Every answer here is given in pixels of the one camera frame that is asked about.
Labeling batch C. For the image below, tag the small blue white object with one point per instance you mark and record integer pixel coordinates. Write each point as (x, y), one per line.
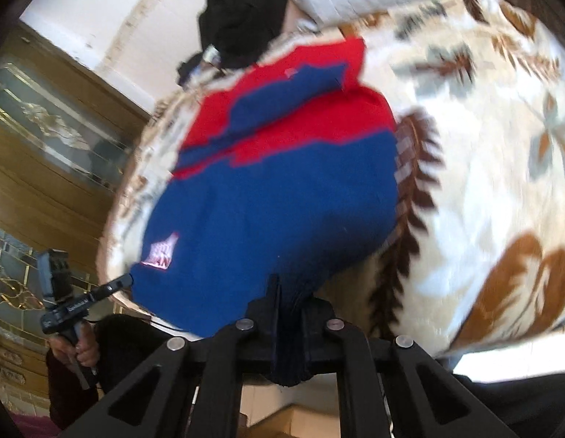
(211, 54)

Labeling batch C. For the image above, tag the purple cloth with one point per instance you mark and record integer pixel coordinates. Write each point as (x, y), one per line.
(34, 426)

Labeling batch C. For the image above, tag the leaf printed blanket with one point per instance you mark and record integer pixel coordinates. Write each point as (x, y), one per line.
(483, 169)

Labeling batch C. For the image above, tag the red and blue sweater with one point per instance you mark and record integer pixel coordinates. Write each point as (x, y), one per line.
(273, 182)

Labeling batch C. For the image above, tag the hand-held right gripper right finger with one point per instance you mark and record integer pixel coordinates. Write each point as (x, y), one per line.
(316, 317)

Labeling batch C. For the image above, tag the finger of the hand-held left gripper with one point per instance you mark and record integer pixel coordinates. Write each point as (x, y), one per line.
(111, 286)

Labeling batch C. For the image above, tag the person's left hand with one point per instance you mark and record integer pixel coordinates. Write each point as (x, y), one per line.
(84, 349)

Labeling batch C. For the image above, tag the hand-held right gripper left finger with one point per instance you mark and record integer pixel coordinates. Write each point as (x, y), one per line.
(276, 310)

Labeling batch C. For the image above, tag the black cloth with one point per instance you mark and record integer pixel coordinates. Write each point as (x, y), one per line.
(241, 13)

